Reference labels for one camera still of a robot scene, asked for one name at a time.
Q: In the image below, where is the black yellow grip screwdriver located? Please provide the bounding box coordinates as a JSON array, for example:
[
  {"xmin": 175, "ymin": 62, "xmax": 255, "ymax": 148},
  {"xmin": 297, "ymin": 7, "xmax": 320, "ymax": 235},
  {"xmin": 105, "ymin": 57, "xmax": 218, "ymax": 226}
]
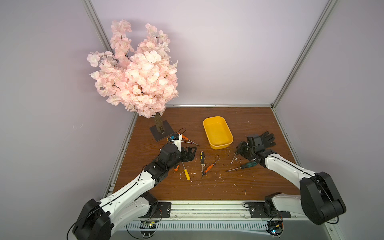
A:
[{"xmin": 200, "ymin": 152, "xmax": 205, "ymax": 175}]

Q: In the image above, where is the orange handled screwdriver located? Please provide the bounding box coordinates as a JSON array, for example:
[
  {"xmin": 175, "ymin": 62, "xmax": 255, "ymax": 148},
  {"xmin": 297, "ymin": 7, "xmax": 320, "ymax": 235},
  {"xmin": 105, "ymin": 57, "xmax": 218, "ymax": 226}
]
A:
[{"xmin": 202, "ymin": 160, "xmax": 218, "ymax": 176}]

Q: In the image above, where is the yellow plastic storage box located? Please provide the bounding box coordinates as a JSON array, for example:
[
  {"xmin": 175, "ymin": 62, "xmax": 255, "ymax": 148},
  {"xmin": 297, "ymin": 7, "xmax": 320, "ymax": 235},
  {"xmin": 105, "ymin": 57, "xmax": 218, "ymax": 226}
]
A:
[{"xmin": 203, "ymin": 116, "xmax": 234, "ymax": 150}]

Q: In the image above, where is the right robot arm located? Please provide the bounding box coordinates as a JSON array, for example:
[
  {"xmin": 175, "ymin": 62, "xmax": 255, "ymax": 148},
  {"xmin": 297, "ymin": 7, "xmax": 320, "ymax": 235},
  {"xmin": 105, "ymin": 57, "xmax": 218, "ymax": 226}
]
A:
[{"xmin": 236, "ymin": 132, "xmax": 347, "ymax": 225}]

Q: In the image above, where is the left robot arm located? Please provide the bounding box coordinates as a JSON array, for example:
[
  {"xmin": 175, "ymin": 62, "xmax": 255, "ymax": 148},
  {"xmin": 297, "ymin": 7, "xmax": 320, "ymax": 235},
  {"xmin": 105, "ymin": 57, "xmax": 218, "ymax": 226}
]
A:
[{"xmin": 69, "ymin": 143, "xmax": 197, "ymax": 240}]

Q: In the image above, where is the large orange black screwdriver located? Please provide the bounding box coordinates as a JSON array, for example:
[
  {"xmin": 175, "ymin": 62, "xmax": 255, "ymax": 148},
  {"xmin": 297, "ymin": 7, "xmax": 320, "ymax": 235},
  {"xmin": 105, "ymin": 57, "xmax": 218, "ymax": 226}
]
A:
[{"xmin": 182, "ymin": 135, "xmax": 199, "ymax": 146}]

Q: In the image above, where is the black work glove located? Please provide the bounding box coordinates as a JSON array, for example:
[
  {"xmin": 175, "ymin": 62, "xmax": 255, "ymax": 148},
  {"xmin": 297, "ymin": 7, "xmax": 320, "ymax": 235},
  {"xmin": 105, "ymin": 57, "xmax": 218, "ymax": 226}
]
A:
[{"xmin": 261, "ymin": 132, "xmax": 276, "ymax": 149}]

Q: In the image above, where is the right controller board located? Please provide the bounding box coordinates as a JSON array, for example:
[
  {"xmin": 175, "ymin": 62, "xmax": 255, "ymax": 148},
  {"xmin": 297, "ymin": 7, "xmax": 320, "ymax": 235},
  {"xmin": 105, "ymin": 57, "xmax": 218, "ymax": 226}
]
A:
[{"xmin": 267, "ymin": 221, "xmax": 284, "ymax": 237}]

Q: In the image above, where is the controller board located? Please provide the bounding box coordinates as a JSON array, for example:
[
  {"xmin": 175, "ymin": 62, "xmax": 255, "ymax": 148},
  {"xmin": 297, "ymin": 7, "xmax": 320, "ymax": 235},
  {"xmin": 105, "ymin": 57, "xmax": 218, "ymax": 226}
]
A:
[
  {"xmin": 267, "ymin": 221, "xmax": 284, "ymax": 237},
  {"xmin": 139, "ymin": 221, "xmax": 158, "ymax": 239}
]

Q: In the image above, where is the left controller board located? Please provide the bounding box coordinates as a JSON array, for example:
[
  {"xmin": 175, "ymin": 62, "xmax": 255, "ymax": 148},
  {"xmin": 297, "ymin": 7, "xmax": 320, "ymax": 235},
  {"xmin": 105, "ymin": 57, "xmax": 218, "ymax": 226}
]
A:
[{"xmin": 139, "ymin": 221, "xmax": 158, "ymax": 239}]

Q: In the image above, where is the pink artificial blossom tree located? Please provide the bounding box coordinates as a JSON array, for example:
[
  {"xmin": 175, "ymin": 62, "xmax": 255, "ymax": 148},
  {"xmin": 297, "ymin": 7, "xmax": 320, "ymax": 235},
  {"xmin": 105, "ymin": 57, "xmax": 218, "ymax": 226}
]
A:
[{"xmin": 87, "ymin": 20, "xmax": 179, "ymax": 131}]

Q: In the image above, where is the yellow handled screwdriver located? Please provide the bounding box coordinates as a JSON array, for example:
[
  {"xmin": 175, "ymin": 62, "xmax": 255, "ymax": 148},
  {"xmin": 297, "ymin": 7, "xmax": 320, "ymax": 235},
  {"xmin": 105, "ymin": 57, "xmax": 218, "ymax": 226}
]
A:
[{"xmin": 182, "ymin": 162, "xmax": 191, "ymax": 181}]

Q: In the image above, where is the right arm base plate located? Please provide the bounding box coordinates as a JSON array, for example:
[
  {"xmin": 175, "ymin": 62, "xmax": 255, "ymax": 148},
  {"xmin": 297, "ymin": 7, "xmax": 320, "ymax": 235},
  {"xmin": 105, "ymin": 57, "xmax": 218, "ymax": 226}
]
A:
[{"xmin": 243, "ymin": 202, "xmax": 292, "ymax": 219}]

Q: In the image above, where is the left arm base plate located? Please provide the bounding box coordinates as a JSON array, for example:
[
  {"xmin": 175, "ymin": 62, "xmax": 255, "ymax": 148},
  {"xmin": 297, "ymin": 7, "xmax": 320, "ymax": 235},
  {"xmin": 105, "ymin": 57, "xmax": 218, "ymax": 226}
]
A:
[{"xmin": 140, "ymin": 202, "xmax": 172, "ymax": 220}]

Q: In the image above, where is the aluminium front rail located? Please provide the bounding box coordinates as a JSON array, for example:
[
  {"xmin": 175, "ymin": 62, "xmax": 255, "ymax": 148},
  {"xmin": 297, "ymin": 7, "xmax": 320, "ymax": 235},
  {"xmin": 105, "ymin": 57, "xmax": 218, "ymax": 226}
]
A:
[{"xmin": 88, "ymin": 199, "xmax": 336, "ymax": 222}]

